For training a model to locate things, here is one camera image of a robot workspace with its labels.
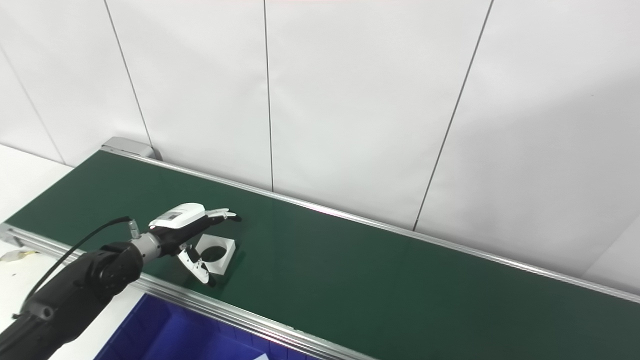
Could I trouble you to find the blue plastic bin white parts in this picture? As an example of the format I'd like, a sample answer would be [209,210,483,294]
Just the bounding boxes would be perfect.
[95,293,321,360]

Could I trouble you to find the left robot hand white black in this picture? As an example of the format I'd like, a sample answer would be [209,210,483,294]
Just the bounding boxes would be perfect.
[148,202,242,288]

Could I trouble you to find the grey conveyor end housing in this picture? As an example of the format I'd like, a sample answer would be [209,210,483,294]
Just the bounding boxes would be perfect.
[101,136,162,161]

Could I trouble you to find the crumpled tape scrap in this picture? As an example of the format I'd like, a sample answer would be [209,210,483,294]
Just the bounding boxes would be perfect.
[0,249,39,264]

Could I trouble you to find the green conveyor belt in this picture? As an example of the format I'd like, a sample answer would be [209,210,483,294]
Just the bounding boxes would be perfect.
[0,136,640,360]
[5,150,640,360]

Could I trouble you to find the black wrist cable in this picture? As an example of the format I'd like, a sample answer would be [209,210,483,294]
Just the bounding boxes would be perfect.
[19,216,140,313]

